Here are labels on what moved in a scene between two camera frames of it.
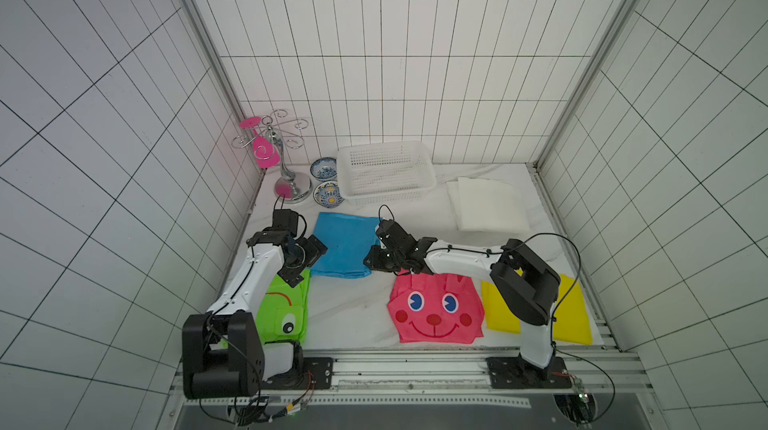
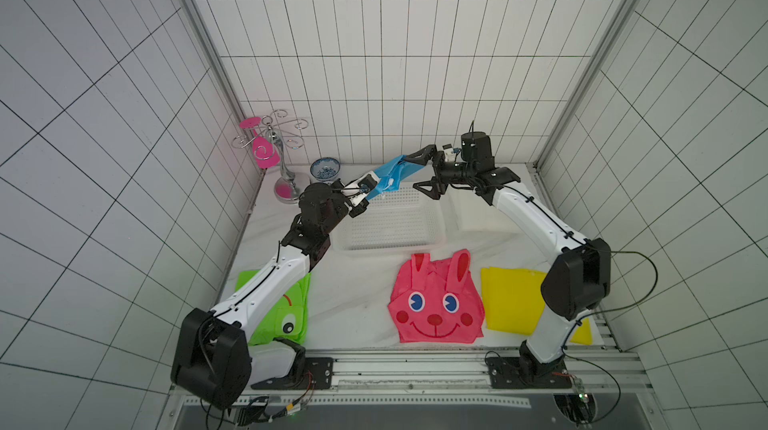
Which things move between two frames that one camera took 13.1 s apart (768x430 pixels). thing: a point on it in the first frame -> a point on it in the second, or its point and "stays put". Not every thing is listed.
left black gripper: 289,274 -> 358,209
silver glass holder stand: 292,188 stays put
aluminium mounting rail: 525,377 stays put
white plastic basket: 384,172 -> 405,219
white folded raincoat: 487,205 stays put
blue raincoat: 349,238 -> 391,176
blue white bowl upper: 324,169 stays put
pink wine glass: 266,152 stays put
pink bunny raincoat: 438,308 stays put
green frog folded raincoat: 283,311 stays put
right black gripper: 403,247 -> 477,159
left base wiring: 259,409 stays put
